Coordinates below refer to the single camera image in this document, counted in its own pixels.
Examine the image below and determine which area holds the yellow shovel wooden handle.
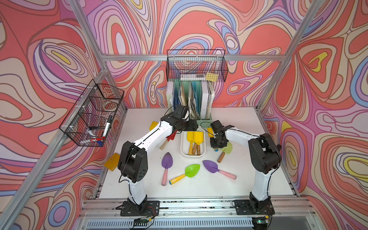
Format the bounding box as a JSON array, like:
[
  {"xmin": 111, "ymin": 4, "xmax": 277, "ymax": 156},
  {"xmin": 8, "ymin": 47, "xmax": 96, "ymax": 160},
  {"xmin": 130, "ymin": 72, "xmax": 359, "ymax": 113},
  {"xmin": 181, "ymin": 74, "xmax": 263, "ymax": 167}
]
[{"xmin": 194, "ymin": 131, "xmax": 204, "ymax": 156}]

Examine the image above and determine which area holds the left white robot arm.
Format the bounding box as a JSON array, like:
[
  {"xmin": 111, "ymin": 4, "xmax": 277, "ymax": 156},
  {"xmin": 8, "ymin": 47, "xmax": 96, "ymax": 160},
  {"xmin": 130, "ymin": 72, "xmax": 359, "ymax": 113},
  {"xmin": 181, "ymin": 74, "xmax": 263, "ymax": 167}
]
[{"xmin": 117, "ymin": 105, "xmax": 198, "ymax": 205}]

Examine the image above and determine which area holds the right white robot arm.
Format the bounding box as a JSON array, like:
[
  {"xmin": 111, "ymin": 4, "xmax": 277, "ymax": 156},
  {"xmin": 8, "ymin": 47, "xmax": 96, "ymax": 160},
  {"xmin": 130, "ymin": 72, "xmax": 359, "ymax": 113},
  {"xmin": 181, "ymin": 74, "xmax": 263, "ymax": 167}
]
[{"xmin": 210, "ymin": 120, "xmax": 282, "ymax": 201}]

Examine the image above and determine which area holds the white storage tray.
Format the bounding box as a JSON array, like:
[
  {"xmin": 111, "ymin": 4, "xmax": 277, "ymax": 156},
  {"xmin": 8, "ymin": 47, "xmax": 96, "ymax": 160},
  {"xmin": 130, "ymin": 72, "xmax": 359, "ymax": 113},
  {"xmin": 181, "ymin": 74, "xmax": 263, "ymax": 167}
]
[{"xmin": 180, "ymin": 131, "xmax": 206, "ymax": 158}]

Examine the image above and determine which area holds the yellow plastic shovel blue cap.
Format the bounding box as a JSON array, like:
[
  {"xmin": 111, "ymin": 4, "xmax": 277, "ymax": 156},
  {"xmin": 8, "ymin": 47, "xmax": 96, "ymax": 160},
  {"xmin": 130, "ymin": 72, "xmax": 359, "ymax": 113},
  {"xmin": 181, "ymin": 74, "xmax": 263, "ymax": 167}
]
[{"xmin": 149, "ymin": 121, "xmax": 158, "ymax": 131}]

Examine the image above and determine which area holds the mint green file crate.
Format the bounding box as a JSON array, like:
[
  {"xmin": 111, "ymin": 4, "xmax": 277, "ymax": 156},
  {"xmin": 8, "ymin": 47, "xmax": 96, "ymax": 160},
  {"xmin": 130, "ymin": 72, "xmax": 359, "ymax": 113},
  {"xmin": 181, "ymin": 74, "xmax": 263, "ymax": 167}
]
[{"xmin": 166, "ymin": 80, "xmax": 215, "ymax": 121}]

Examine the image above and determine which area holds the yellow sponge in basket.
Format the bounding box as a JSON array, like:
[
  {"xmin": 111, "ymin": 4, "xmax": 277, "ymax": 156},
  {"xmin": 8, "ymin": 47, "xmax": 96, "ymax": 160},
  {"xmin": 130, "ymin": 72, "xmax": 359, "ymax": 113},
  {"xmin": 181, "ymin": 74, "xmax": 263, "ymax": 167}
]
[{"xmin": 205, "ymin": 72, "xmax": 219, "ymax": 82}]

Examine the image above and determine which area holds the black white marker pen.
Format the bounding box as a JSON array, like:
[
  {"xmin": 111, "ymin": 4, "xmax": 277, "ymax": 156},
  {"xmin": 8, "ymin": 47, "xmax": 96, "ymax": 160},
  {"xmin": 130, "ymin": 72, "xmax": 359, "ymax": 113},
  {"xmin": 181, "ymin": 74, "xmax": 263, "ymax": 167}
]
[{"xmin": 102, "ymin": 116, "xmax": 113, "ymax": 138}]

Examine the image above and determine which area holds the light green trowel wooden handle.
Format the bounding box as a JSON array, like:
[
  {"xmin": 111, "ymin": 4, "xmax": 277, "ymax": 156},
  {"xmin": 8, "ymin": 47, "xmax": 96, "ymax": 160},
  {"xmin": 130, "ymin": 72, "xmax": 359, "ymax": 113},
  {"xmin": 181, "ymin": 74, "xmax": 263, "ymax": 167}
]
[{"xmin": 217, "ymin": 142, "xmax": 233, "ymax": 163}]

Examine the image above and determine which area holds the red shovel wooden handle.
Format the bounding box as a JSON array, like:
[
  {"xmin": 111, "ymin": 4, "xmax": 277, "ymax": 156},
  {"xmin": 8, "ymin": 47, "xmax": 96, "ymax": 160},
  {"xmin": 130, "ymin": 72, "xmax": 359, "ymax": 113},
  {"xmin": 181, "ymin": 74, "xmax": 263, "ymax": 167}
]
[{"xmin": 160, "ymin": 130, "xmax": 177, "ymax": 150}]

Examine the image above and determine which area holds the purple trowel pink handle right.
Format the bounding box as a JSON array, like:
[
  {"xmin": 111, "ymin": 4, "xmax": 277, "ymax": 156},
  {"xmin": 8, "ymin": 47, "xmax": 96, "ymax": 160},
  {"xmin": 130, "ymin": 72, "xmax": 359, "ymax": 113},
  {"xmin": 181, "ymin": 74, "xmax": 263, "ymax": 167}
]
[{"xmin": 202, "ymin": 160, "xmax": 237, "ymax": 180}]

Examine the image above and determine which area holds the purple trowel pink handle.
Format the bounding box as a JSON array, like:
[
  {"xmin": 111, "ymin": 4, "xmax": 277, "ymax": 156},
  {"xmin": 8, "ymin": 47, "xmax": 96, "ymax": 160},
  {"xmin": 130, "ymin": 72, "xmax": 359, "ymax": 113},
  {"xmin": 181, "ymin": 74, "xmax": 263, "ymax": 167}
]
[
  {"xmin": 162, "ymin": 152, "xmax": 173, "ymax": 186},
  {"xmin": 202, "ymin": 160, "xmax": 237, "ymax": 180}
]

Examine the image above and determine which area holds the purple trowel pink handle left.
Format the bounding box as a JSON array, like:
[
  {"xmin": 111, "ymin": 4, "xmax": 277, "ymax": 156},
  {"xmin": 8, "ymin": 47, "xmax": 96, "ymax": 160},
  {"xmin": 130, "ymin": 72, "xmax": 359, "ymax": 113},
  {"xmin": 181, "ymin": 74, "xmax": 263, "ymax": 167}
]
[{"xmin": 162, "ymin": 152, "xmax": 173, "ymax": 186}]

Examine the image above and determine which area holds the green scoop yellow handle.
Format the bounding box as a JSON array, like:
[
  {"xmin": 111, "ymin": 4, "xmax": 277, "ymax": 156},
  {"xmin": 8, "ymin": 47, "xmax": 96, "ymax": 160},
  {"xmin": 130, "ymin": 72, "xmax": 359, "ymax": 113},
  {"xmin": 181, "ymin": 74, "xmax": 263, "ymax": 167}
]
[{"xmin": 169, "ymin": 164, "xmax": 200, "ymax": 185}]

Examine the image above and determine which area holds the black wire basket back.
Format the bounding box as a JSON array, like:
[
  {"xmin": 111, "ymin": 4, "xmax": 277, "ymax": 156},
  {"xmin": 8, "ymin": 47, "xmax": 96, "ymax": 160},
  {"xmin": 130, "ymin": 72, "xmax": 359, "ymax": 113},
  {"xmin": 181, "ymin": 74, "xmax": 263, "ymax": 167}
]
[{"xmin": 166, "ymin": 48, "xmax": 229, "ymax": 82}]

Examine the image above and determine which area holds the black wire basket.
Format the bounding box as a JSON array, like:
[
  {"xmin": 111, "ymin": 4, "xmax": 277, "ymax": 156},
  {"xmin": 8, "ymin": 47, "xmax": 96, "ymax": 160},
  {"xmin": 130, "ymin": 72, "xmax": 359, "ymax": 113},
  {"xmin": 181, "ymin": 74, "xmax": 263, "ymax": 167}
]
[
  {"xmin": 166, "ymin": 48, "xmax": 229, "ymax": 82},
  {"xmin": 59, "ymin": 80, "xmax": 125, "ymax": 147}
]

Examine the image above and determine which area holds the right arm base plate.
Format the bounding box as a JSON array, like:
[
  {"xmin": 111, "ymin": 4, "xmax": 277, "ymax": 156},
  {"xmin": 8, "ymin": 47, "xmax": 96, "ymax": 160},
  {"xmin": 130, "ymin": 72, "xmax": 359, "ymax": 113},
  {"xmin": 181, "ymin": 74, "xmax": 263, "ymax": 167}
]
[{"xmin": 232, "ymin": 193, "xmax": 275, "ymax": 216}]

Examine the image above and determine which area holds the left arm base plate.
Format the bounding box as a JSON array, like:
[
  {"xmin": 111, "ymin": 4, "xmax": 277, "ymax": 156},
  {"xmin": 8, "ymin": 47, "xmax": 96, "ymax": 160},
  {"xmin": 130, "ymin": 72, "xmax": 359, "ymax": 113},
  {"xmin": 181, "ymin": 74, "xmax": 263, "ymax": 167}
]
[{"xmin": 116, "ymin": 199, "xmax": 160, "ymax": 217}]

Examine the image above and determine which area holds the black wire basket left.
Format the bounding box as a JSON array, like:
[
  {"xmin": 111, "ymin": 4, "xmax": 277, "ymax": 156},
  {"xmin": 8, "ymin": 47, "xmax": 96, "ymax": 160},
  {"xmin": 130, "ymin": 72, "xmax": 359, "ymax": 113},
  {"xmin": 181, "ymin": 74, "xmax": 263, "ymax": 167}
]
[{"xmin": 59, "ymin": 80, "xmax": 125, "ymax": 147}]

